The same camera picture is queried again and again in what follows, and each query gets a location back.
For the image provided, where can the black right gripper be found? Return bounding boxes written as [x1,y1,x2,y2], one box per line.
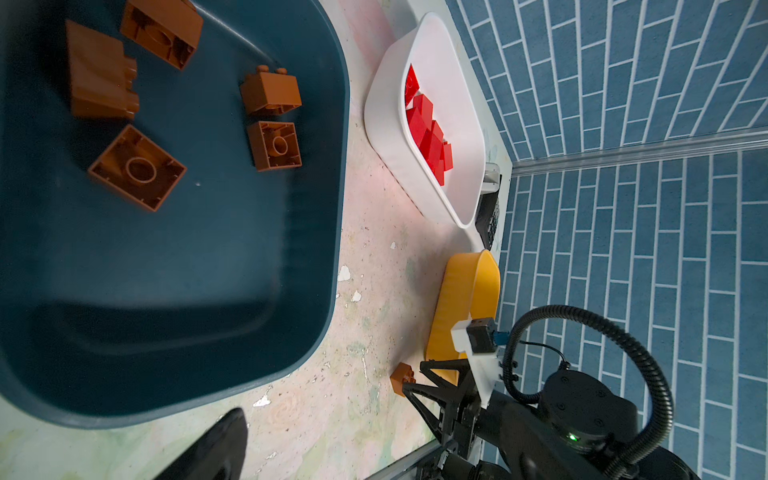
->
[400,358,700,480]

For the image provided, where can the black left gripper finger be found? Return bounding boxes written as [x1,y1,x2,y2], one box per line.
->
[155,407,248,480]

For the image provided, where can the red lego brick front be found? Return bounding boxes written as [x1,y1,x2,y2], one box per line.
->
[430,142,454,186]

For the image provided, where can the red lego brick pair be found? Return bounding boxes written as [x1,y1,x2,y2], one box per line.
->
[406,94,434,146]

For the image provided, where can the brown lego brick low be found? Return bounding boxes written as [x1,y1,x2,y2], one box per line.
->
[246,121,302,172]

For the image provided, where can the brown lego brick top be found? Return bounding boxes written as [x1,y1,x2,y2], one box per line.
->
[240,65,302,116]

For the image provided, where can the brown lego brick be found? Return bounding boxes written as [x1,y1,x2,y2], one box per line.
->
[120,0,204,71]
[390,362,416,397]
[240,65,302,116]

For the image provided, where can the brown lego plate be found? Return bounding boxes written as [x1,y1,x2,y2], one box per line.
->
[65,19,140,120]

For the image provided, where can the brown lego brick right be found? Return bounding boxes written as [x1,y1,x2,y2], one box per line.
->
[390,362,416,397]

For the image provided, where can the yellow plastic bin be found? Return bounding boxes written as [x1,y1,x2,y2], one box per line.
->
[425,250,501,361]

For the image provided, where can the dark teal plastic bin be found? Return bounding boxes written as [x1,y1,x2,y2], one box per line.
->
[1,1,350,429]

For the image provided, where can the black desk calculator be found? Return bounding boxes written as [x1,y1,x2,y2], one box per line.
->
[475,192,499,250]

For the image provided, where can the white plastic bin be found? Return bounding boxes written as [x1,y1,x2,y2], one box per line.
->
[364,12,485,229]

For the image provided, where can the brown lego brick in bin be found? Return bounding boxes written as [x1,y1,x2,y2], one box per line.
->
[120,0,204,71]

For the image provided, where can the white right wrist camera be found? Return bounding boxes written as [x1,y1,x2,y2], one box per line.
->
[451,317,502,408]

